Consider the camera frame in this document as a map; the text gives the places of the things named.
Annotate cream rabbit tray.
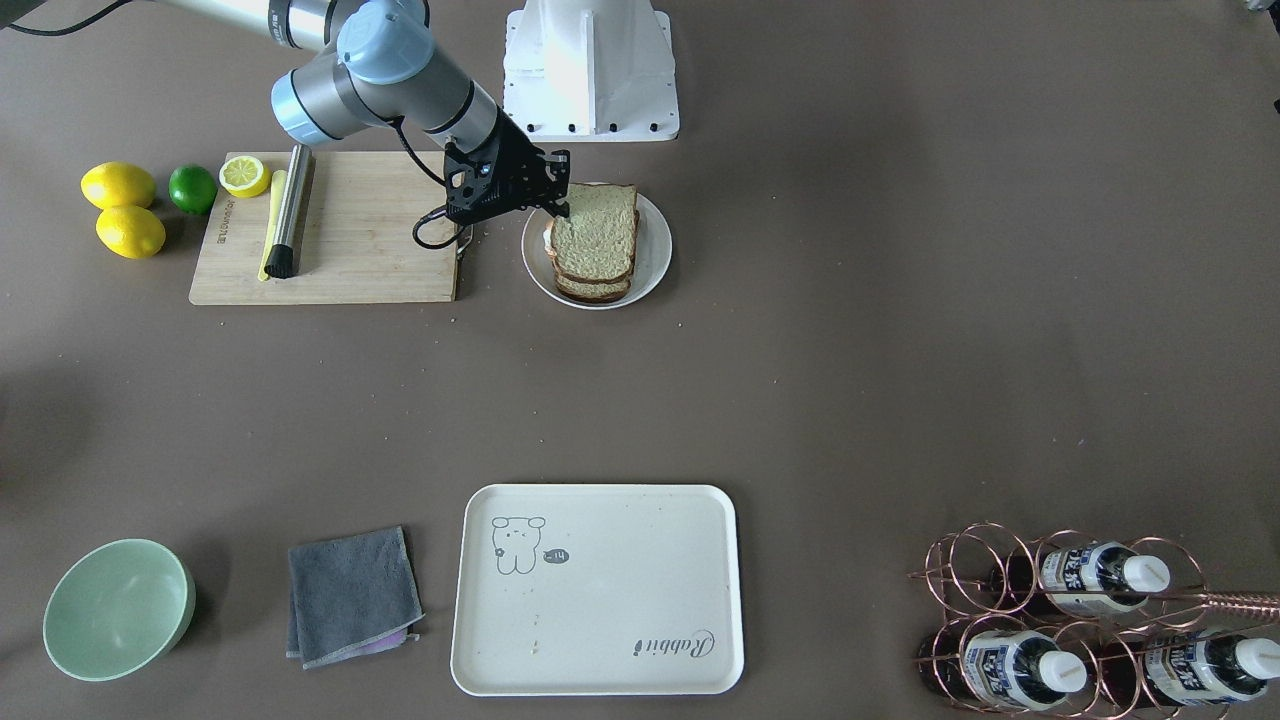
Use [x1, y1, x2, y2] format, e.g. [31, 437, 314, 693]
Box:
[451, 484, 745, 697]

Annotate half cut lemon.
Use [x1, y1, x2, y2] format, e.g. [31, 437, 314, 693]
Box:
[218, 154, 273, 199]

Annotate yellow lemon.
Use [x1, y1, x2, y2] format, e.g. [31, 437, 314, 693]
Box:
[79, 161, 156, 210]
[95, 205, 166, 259]

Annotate grey folded cloth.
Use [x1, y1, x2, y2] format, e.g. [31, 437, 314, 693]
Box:
[285, 525, 425, 670]

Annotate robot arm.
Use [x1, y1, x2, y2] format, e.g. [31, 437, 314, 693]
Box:
[183, 1, 570, 225]

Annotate yellow lemon lower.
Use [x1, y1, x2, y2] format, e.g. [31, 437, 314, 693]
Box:
[95, 205, 166, 259]

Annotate yellow plastic knife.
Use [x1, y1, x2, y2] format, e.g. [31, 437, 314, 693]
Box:
[257, 170, 288, 282]

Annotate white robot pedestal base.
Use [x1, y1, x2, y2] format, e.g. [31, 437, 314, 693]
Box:
[500, 1, 681, 143]

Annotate mint green bowl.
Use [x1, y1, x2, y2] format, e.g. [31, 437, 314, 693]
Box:
[42, 538, 196, 682]

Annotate copper wire bottle rack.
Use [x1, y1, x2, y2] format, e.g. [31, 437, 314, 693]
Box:
[911, 521, 1277, 719]

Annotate steel muddler black tip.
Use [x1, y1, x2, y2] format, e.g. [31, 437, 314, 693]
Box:
[266, 143, 315, 281]

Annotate bread slice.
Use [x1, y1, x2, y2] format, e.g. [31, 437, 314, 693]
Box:
[548, 183, 637, 284]
[554, 273, 632, 304]

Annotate drink bottle white cap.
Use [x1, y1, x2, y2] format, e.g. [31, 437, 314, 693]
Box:
[915, 630, 1089, 711]
[1097, 630, 1279, 708]
[980, 541, 1172, 621]

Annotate yellow lemon upper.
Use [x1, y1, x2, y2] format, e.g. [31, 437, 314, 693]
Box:
[79, 161, 156, 210]

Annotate white round plate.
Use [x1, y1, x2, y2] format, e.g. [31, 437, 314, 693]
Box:
[522, 192, 673, 310]

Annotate green lime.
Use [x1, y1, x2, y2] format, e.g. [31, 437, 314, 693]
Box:
[168, 164, 219, 215]

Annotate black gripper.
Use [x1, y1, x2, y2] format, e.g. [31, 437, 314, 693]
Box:
[444, 113, 570, 225]

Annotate bamboo cutting board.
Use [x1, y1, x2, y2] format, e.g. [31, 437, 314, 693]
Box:
[189, 151, 457, 306]

